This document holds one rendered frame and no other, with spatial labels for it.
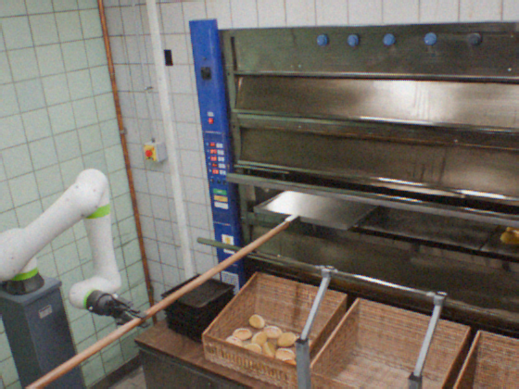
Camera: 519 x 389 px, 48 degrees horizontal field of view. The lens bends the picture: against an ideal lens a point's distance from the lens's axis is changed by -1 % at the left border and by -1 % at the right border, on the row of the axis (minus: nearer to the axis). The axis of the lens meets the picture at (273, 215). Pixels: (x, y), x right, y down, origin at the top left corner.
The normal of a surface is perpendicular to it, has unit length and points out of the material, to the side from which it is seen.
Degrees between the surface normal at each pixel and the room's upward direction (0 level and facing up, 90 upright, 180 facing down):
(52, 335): 90
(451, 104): 70
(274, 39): 90
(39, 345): 90
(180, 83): 90
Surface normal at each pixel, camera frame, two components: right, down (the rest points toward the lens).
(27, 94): 0.81, 0.15
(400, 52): -0.58, 0.34
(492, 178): -0.57, 0.00
